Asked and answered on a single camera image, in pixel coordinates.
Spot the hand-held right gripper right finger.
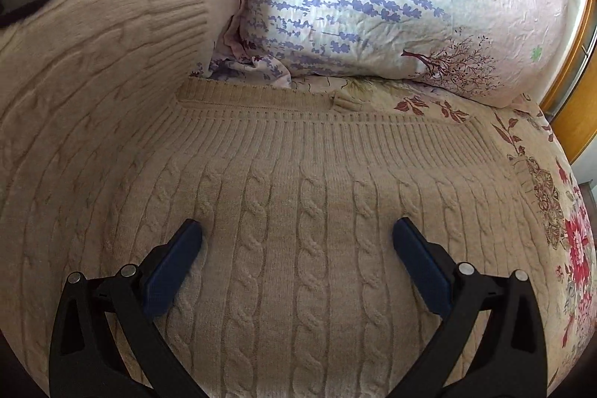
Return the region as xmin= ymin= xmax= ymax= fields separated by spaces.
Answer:
xmin=387 ymin=217 xmax=547 ymax=398

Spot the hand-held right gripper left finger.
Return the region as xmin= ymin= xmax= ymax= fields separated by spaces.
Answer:
xmin=48 ymin=218 xmax=206 ymax=398

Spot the beige cable-knit sweater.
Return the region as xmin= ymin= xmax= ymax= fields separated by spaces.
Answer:
xmin=0 ymin=0 xmax=553 ymax=398

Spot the floral bed sheet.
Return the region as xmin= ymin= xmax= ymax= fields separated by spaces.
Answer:
xmin=187 ymin=69 xmax=597 ymax=398

